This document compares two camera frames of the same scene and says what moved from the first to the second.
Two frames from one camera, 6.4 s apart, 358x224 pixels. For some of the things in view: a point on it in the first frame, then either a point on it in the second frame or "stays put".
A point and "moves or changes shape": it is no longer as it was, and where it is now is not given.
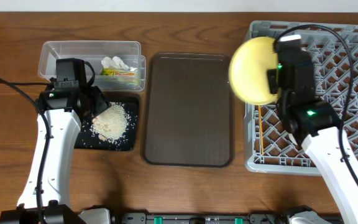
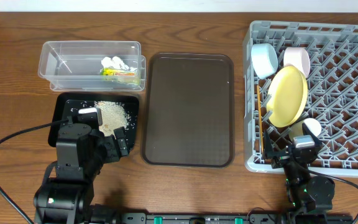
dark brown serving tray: (188, 111) stays put
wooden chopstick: (260, 114) stays put
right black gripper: (273, 78) to (281, 161)
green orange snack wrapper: (106, 71) stays put
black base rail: (253, 218) stays put
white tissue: (115, 62) stays put
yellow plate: (248, 70) moves or changes shape
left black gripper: (95, 101) to (117, 146)
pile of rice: (111, 124) stays put
